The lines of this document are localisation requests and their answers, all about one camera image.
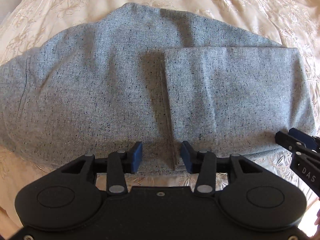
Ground light blue speckled pants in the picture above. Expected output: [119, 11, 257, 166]
[1, 3, 315, 174]

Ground cream embroidered bedspread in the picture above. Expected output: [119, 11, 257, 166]
[1, 0, 319, 238]

